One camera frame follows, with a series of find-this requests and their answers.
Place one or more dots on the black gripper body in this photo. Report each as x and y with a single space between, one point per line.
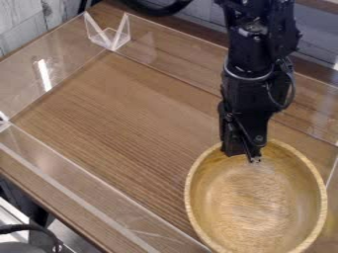
253 101

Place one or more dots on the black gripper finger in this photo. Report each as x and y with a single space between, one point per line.
233 145
226 129

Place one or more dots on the brown wooden bowl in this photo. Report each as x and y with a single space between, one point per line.
259 207

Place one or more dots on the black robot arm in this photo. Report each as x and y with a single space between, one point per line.
262 37

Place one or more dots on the clear acrylic corner bracket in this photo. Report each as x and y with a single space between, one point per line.
108 38

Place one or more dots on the black table frame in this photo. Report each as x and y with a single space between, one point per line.
30 229

